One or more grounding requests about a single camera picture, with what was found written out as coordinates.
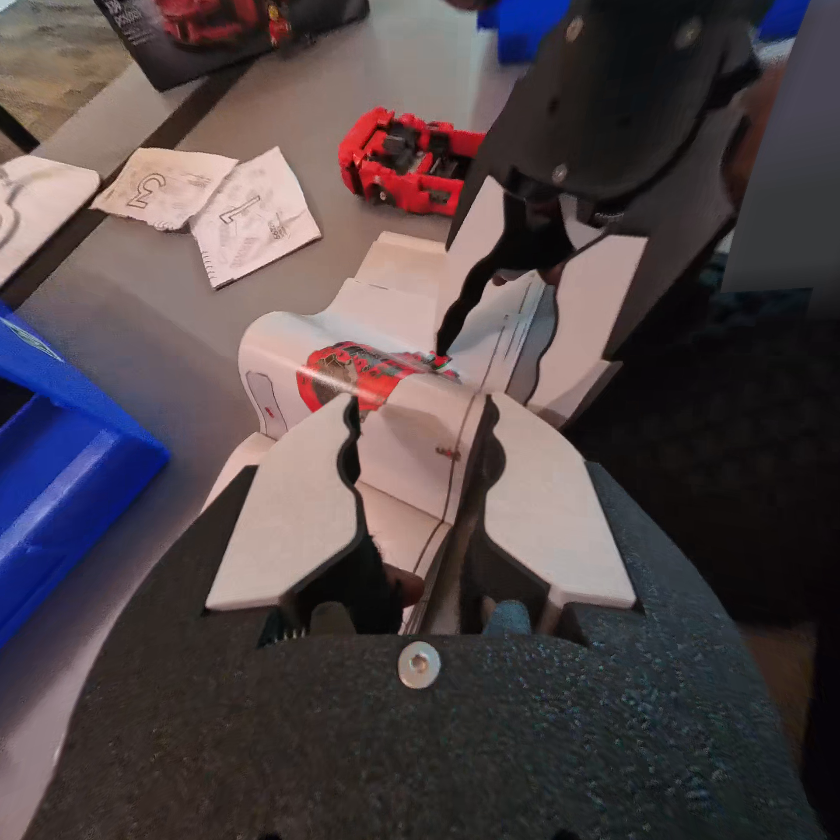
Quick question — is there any black toy set box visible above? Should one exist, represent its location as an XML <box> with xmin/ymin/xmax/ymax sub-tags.
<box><xmin>92</xmin><ymin>0</ymin><xmax>370</xmax><ymax>93</ymax></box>

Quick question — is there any white instruction booklet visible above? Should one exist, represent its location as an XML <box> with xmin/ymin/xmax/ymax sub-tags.
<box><xmin>203</xmin><ymin>230</ymin><xmax>624</xmax><ymax>631</ymax></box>

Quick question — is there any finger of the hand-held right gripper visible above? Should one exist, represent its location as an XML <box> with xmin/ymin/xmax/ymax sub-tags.
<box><xmin>524</xmin><ymin>217</ymin><xmax>651</xmax><ymax>431</ymax></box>
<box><xmin>435</xmin><ymin>175</ymin><xmax>526</xmax><ymax>357</ymax></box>

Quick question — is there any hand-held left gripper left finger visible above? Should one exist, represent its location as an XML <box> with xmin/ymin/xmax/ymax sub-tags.
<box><xmin>205</xmin><ymin>392</ymin><xmax>370</xmax><ymax>613</ymax></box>

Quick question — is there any torn white paper bag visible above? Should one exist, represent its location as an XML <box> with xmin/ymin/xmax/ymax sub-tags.
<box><xmin>90</xmin><ymin>147</ymin><xmax>239</xmax><ymax>232</ymax></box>

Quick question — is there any white printed paper bag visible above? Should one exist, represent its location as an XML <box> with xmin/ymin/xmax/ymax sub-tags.
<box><xmin>189</xmin><ymin>146</ymin><xmax>322</xmax><ymax>290</ymax></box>

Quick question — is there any red toy brick car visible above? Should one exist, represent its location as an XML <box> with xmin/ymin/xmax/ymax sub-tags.
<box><xmin>338</xmin><ymin>107</ymin><xmax>488</xmax><ymax>215</ymax></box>

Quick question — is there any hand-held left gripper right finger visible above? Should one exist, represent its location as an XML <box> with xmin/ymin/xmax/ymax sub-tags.
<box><xmin>459</xmin><ymin>392</ymin><xmax>639</xmax><ymax>613</ymax></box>

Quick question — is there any blue divided plastic bin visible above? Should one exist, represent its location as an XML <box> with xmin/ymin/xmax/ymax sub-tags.
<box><xmin>0</xmin><ymin>301</ymin><xmax>172</xmax><ymax>647</ymax></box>

